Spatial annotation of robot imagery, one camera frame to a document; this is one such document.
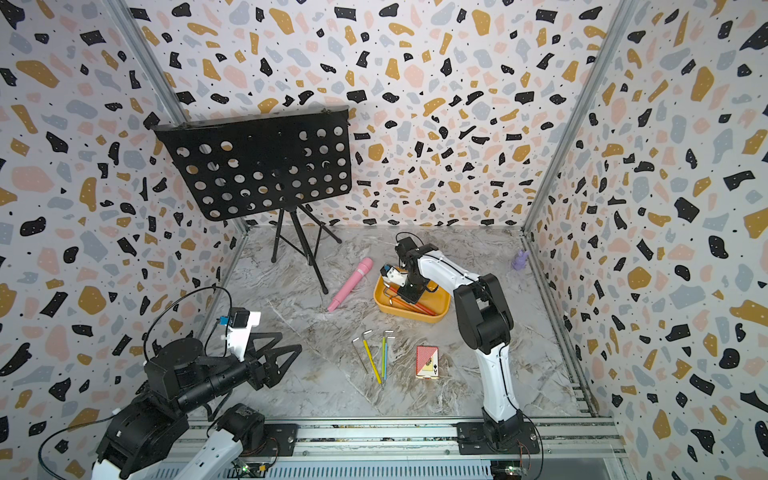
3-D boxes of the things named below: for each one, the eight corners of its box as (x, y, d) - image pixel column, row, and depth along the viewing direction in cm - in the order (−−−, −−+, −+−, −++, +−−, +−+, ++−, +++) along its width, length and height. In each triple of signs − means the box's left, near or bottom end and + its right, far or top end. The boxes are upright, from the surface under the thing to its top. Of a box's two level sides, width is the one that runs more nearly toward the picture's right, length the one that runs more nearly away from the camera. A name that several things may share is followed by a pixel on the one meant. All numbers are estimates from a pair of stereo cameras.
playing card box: (416, 379, 86) (416, 376, 84) (415, 349, 92) (416, 346, 90) (439, 379, 86) (440, 376, 84) (437, 349, 92) (438, 346, 90)
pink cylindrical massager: (325, 309, 100) (323, 304, 98) (367, 261, 114) (366, 256, 111) (332, 313, 99) (330, 308, 97) (373, 264, 113) (373, 259, 110)
